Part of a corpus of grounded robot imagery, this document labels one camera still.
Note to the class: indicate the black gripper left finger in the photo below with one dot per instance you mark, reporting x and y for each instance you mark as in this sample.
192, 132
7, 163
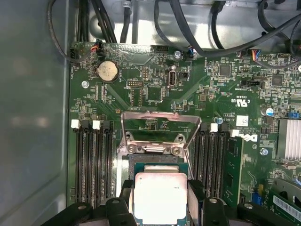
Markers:
113, 212

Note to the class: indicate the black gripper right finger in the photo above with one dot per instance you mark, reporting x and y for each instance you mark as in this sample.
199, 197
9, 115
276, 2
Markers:
216, 212

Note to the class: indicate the silver CPU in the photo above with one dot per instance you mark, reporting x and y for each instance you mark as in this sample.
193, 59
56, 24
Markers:
160, 197

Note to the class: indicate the metal socket cover frame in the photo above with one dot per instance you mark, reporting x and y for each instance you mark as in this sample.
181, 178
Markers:
162, 116

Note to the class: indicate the blue expansion slot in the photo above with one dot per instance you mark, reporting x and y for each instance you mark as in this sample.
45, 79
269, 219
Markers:
256, 199

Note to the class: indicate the white board sticker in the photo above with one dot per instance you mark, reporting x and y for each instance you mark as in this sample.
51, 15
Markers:
242, 120

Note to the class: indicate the silver finned heatsink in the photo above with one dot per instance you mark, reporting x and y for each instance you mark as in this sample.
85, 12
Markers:
290, 139

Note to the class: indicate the green motherboard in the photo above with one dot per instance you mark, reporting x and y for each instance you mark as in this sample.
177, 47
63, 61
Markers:
207, 94

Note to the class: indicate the black grey PC case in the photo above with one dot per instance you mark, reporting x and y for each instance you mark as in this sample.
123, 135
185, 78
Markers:
35, 117

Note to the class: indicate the internal USB port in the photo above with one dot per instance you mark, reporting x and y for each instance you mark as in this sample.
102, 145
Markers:
172, 78

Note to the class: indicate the round coin battery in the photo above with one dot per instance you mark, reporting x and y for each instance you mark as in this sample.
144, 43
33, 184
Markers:
107, 71

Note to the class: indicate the grey metal drive cage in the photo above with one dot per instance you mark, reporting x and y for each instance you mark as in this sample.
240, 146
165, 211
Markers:
145, 28

